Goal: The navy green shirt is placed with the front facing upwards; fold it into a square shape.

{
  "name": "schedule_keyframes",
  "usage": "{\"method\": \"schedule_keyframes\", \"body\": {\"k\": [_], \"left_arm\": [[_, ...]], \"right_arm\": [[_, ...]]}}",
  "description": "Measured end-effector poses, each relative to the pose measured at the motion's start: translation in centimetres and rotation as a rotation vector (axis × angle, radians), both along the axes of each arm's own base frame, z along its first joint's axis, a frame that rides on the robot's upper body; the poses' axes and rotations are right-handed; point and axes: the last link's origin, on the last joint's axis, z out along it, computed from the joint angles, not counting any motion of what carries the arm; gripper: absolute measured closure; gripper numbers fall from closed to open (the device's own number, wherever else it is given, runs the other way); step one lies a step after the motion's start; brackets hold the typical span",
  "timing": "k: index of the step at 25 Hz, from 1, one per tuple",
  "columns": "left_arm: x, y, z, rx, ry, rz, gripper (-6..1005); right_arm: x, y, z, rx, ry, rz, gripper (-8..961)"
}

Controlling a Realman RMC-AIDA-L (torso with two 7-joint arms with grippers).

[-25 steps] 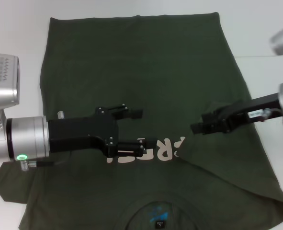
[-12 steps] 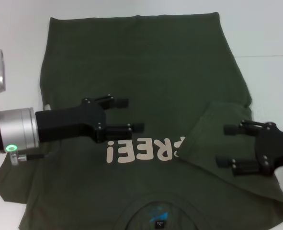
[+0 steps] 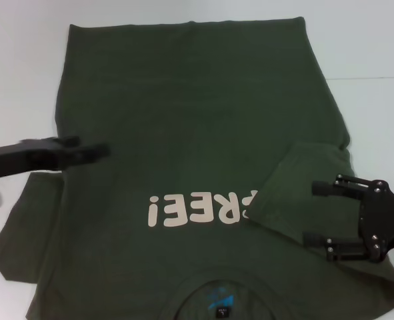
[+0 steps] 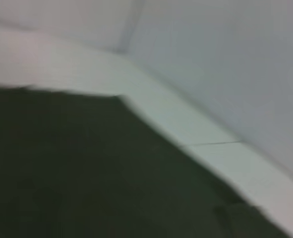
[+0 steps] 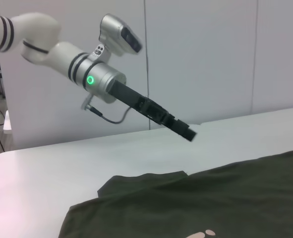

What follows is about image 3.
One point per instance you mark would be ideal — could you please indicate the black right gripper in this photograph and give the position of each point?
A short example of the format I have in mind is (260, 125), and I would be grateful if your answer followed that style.
(383, 220)

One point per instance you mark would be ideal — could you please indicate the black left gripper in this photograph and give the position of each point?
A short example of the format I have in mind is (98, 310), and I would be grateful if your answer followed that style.
(16, 158)

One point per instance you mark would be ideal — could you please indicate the dark green printed t-shirt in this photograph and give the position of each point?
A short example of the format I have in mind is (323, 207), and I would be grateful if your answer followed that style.
(190, 116)

